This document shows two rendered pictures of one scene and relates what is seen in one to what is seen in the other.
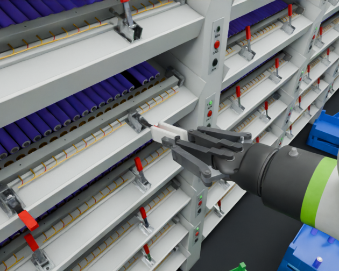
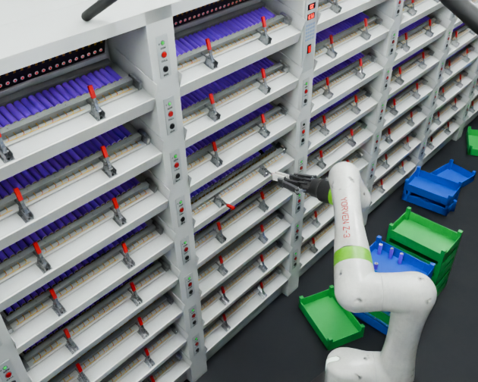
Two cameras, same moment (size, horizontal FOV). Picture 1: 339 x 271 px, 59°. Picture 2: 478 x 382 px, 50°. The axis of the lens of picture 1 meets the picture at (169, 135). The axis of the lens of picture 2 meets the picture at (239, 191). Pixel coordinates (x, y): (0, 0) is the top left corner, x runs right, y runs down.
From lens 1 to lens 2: 154 cm
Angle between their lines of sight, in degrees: 3
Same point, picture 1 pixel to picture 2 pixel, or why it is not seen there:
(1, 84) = (226, 157)
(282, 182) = (322, 189)
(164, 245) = (272, 260)
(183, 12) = (286, 119)
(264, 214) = not seen: hidden behind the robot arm
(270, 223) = not seen: hidden behind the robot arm
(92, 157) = (246, 187)
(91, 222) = (239, 223)
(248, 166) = (312, 186)
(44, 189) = (229, 198)
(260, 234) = not seen: hidden behind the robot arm
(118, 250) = (247, 249)
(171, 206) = (278, 228)
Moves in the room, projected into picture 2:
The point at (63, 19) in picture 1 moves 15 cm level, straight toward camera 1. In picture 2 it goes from (241, 131) to (254, 151)
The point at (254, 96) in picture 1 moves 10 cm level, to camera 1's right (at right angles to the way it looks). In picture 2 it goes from (334, 156) to (354, 156)
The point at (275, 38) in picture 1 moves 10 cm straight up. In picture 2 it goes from (346, 118) to (347, 99)
